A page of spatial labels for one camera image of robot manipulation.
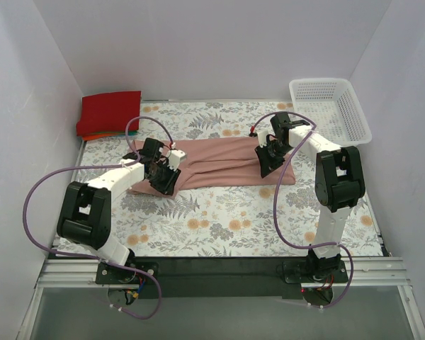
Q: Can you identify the pink t shirt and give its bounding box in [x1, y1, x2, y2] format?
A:
[123, 136, 295, 196]

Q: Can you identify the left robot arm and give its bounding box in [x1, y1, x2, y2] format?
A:
[57, 138, 187, 266]

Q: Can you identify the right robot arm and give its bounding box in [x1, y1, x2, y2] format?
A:
[249, 111, 366, 283]

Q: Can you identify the green folded t shirt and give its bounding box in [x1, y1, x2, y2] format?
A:
[109, 130, 139, 137]

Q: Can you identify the floral table mat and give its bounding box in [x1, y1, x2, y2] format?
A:
[56, 100, 383, 257]

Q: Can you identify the orange folded t shirt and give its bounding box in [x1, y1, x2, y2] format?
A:
[82, 132, 115, 142]

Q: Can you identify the white plastic basket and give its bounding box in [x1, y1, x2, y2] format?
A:
[289, 78, 372, 146]

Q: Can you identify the red folded t shirt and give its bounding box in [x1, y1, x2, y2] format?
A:
[76, 91, 142, 137]

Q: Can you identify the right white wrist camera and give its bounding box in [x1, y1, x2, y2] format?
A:
[249, 130, 270, 148]

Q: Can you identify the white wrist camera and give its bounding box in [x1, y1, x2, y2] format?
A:
[166, 149, 187, 170]
[249, 130, 270, 148]

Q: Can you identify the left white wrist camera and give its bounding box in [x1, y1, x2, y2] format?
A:
[166, 149, 187, 170]

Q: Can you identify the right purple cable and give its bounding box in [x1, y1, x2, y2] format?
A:
[249, 110, 353, 310]

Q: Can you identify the purple cable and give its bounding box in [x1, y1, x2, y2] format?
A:
[249, 110, 353, 310]
[23, 116, 174, 319]

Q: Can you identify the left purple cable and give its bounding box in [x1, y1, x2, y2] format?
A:
[23, 116, 174, 319]

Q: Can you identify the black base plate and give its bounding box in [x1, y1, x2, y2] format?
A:
[95, 256, 351, 300]

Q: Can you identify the aluminium frame rail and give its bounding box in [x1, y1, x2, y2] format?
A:
[37, 256, 412, 288]

